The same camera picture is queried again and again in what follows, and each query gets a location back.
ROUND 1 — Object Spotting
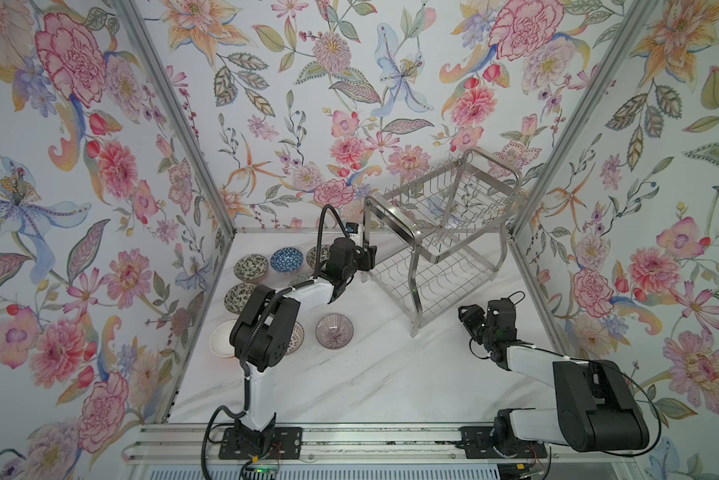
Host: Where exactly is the two-tier steel dish rack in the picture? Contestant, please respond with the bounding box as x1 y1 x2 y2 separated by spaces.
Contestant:
361 148 525 336

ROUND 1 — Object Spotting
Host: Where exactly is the brown mandala pattern bowl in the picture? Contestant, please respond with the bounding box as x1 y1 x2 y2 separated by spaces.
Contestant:
285 322 305 355

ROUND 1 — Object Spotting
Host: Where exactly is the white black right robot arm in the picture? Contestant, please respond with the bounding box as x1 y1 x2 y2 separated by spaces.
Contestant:
457 298 657 458

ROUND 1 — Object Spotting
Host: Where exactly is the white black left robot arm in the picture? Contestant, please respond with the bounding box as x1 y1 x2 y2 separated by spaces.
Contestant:
211 236 377 460

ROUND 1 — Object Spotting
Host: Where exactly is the dark speckled bowl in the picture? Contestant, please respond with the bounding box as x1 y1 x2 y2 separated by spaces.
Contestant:
306 245 330 271

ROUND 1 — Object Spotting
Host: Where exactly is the pale green pattern bowl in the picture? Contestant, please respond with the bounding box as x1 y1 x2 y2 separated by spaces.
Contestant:
288 274 313 287

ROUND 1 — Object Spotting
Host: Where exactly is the blue pattern bowl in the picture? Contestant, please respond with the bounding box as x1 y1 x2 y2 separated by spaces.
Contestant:
269 247 304 274

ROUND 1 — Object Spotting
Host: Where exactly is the green leaf pattern bowl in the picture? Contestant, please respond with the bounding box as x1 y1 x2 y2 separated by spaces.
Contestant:
233 254 269 283

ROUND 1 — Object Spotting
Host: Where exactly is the dark floral bowl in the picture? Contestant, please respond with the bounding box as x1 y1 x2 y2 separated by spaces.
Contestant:
223 283 256 314

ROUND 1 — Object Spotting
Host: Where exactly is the plain white bowl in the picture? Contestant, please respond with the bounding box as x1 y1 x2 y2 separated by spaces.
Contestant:
208 320 236 358

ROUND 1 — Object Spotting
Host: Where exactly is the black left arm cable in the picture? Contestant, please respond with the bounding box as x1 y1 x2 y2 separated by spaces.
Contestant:
200 203 349 480

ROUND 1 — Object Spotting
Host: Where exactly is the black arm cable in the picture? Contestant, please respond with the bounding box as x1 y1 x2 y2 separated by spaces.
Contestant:
466 290 663 458
200 203 349 480

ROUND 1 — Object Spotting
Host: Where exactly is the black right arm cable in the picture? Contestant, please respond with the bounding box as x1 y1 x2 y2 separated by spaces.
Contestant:
466 290 663 458

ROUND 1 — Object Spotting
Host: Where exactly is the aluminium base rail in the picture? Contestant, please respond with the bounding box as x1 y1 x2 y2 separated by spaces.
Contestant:
122 423 629 466

